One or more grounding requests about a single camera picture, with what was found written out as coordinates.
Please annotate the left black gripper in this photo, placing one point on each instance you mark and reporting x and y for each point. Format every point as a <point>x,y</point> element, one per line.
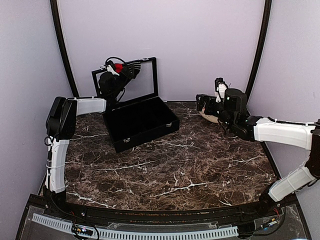
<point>127,78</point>

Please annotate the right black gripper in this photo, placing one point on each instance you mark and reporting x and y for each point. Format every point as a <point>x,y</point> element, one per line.
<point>201,103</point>

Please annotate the black white striped sock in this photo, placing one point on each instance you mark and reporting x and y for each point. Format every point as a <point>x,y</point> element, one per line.
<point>131,69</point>

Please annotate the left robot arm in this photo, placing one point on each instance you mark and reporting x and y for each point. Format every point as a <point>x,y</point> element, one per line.
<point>61,126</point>

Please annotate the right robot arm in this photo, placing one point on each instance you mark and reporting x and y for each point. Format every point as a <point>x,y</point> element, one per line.
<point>230,109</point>

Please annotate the red and beige sock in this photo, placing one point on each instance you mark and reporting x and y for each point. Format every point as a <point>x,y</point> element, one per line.
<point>118,67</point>

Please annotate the beige ceramic saucer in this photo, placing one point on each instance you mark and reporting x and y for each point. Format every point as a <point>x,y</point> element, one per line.
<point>210,118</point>

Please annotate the black display case box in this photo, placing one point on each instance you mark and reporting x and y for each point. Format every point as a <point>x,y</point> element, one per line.
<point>137,115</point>

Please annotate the small green circuit board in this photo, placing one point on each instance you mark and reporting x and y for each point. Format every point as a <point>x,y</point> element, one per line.
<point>81,230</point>

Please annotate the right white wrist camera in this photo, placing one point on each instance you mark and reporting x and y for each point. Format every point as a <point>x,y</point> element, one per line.
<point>220,88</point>

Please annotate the left black frame post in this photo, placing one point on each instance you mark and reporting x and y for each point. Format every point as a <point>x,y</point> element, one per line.
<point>62,47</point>

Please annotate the black frame post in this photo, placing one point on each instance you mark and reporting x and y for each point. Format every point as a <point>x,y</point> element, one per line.
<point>259,47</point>
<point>62,47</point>

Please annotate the right black frame post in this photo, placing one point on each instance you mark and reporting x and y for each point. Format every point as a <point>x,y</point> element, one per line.
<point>259,47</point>

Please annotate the black front rail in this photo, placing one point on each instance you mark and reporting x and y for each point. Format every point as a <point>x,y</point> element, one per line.
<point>238,214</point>

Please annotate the white slotted cable duct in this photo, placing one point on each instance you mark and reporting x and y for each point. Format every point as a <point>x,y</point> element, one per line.
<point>122,231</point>

